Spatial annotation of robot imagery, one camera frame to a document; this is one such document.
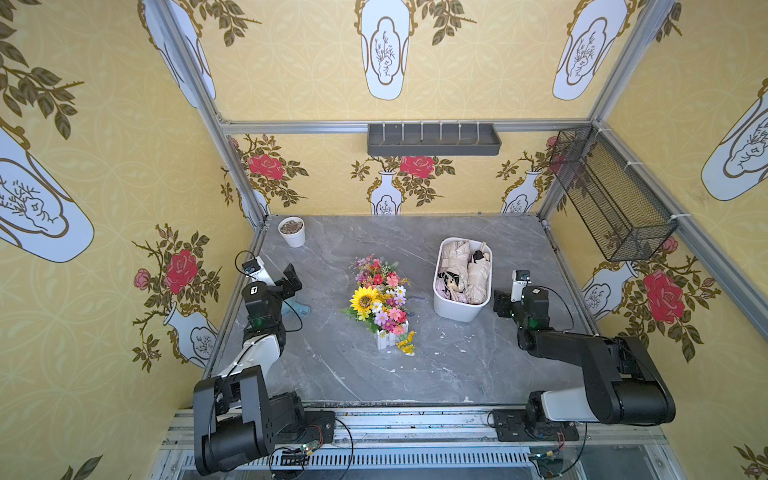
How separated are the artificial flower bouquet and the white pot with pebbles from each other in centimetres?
34

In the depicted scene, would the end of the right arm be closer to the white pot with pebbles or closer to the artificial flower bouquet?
the artificial flower bouquet

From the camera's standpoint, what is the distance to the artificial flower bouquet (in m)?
0.76

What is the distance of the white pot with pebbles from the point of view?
1085 millimetres
